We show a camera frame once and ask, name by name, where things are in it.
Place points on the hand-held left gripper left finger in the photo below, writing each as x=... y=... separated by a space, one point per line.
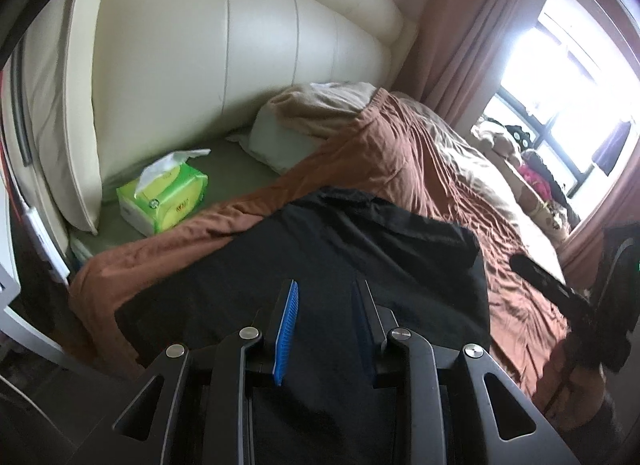
x=285 y=330

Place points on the beige bear plush toy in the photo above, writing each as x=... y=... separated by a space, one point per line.
x=497 y=142

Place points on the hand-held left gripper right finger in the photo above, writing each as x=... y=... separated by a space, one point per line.
x=362 y=335

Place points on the pink plush toy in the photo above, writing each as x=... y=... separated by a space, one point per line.
x=534 y=180

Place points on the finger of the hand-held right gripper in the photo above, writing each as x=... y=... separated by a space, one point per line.
x=545 y=285

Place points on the brown quilted duvet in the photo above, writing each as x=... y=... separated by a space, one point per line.
x=400 y=155

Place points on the white furniture frame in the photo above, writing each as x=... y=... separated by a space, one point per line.
x=20 y=315

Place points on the pink window sill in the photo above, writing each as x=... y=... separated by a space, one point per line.
x=605 y=215

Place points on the green tissue pack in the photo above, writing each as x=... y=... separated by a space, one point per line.
x=165 y=200

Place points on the cream padded headboard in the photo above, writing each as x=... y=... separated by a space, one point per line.
x=200 y=45

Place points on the green bed sheet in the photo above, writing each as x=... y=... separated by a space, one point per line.
x=230 y=180

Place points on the white pillow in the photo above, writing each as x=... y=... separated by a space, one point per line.
x=285 y=135

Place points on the black pants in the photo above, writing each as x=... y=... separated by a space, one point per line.
x=325 y=245

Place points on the window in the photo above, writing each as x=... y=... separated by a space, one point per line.
x=565 y=70

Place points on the cream spotted plush toy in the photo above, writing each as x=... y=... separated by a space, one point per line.
x=550 y=217

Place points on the black and white plush toy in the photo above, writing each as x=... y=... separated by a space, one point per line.
x=517 y=134

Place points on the pink curtain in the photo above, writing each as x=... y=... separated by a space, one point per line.
x=465 y=45

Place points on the person's right hand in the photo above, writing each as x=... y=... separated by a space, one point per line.
x=575 y=385

